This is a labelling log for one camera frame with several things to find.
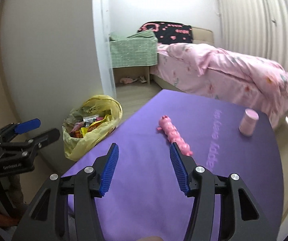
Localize red snack wrapper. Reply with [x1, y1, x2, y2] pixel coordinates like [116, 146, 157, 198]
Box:
[69, 120, 104, 139]

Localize yellow red wafer bag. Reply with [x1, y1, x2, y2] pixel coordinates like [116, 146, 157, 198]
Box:
[79, 115, 111, 137]

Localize white green milk carton pack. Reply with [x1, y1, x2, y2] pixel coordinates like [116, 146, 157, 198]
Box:
[83, 114, 99, 123]

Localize yellow trash bag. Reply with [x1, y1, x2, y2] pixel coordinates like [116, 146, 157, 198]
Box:
[62, 95, 123, 162]

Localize pink cylindrical cup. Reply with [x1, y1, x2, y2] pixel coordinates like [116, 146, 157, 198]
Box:
[239, 108, 259, 137]

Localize purple table mat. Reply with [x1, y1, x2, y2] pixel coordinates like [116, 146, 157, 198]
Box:
[67, 90, 284, 240]

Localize pink caterpillar toy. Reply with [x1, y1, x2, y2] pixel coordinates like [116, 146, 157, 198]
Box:
[156, 115, 193, 157]

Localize pink slippers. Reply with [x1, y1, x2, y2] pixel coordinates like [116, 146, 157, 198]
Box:
[119, 77, 138, 84]

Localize wooden bedside table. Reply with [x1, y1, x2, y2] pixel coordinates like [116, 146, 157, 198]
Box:
[113, 66, 151, 84]

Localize white sneaker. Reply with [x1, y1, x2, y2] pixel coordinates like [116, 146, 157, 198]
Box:
[139, 76, 147, 83]

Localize pink floral bed duvet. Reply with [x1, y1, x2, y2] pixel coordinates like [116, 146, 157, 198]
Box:
[150, 43, 288, 128]

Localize green checked cloth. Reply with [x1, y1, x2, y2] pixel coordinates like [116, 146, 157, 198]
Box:
[110, 31, 158, 68]

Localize beige bed headboard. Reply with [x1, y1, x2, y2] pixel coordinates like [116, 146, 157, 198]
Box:
[192, 27, 215, 46]

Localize black hello kitty pillow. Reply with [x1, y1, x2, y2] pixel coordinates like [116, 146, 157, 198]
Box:
[138, 21, 193, 45]

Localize beige pleated curtain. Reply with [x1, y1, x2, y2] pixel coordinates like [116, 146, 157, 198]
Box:
[217, 0, 288, 121]

